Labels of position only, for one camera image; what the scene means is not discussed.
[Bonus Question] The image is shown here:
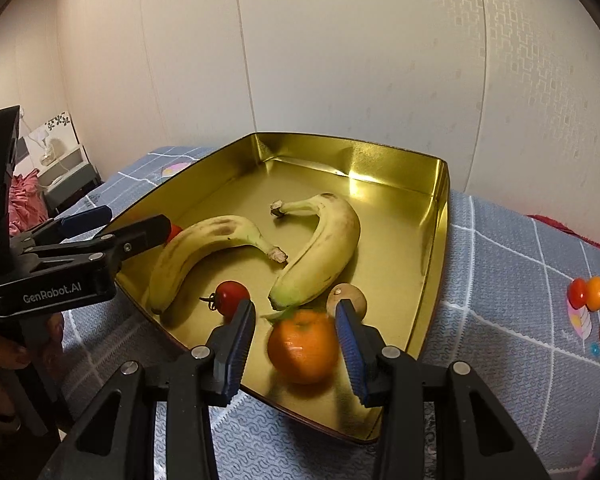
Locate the person's left hand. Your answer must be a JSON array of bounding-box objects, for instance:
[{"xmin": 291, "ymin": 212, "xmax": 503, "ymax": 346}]
[{"xmin": 0, "ymin": 332, "xmax": 31, "ymax": 433}]

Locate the dark red blanket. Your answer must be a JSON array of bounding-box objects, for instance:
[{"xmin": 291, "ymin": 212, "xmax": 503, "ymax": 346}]
[{"xmin": 527, "ymin": 214, "xmax": 600, "ymax": 263}]

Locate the brown kiwi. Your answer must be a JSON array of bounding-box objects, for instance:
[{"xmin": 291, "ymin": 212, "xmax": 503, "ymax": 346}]
[{"xmin": 326, "ymin": 283, "xmax": 368, "ymax": 321}]

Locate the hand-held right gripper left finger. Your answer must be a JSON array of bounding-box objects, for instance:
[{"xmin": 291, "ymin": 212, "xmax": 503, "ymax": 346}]
[{"xmin": 40, "ymin": 300, "xmax": 257, "ymax": 480}]

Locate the pink cloth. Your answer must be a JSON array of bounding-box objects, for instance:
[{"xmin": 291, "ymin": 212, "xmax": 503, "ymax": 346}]
[{"xmin": 9, "ymin": 169, "xmax": 48, "ymax": 233}]

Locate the large orange with stem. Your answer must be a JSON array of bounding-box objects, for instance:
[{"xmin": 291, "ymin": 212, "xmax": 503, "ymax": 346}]
[{"xmin": 260, "ymin": 307, "xmax": 341, "ymax": 386}]

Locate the white floral board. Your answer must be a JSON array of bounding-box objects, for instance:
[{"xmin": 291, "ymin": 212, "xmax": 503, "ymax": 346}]
[{"xmin": 30, "ymin": 112, "xmax": 78, "ymax": 166}]

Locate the brown spotted banana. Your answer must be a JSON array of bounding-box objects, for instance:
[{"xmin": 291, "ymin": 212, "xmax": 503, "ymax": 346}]
[{"xmin": 147, "ymin": 215, "xmax": 289, "ymax": 316}]

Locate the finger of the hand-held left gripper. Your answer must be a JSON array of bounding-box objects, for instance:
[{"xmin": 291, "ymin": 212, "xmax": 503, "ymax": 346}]
[
  {"xmin": 22, "ymin": 214, "xmax": 173, "ymax": 273},
  {"xmin": 27, "ymin": 206, "xmax": 113, "ymax": 247}
]

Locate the gold tin box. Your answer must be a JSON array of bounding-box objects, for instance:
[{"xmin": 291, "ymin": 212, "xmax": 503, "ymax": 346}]
[{"xmin": 100, "ymin": 132, "xmax": 451, "ymax": 444}]

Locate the large yellow banana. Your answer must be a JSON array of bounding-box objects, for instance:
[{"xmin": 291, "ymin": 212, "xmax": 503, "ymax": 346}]
[{"xmin": 268, "ymin": 193, "xmax": 362, "ymax": 312}]

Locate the cherry tomato with green stem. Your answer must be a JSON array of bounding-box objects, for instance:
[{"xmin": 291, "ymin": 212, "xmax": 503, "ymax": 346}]
[{"xmin": 199, "ymin": 280, "xmax": 251, "ymax": 320}]

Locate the grey checked blanket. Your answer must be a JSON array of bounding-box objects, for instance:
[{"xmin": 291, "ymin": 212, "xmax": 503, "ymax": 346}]
[{"xmin": 55, "ymin": 146, "xmax": 600, "ymax": 480}]

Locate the grey nightstand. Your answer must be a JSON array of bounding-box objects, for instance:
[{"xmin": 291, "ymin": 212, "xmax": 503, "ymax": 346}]
[{"xmin": 37, "ymin": 145, "xmax": 103, "ymax": 213}]

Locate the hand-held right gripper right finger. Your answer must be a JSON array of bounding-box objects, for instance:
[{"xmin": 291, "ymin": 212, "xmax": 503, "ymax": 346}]
[{"xmin": 334, "ymin": 299, "xmax": 553, "ymax": 480}]

